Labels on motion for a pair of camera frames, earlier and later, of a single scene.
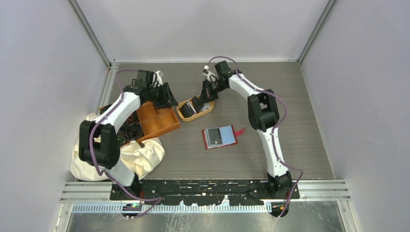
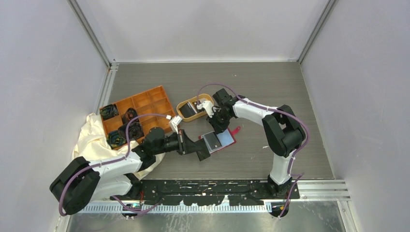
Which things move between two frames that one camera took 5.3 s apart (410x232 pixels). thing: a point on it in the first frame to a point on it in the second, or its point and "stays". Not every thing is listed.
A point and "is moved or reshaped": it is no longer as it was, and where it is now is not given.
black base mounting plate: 206,192 stays
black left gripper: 167,99 to 185,144
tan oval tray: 195,116 stays
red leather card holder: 220,137 is moved or reshaped
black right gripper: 207,90 to 218,128
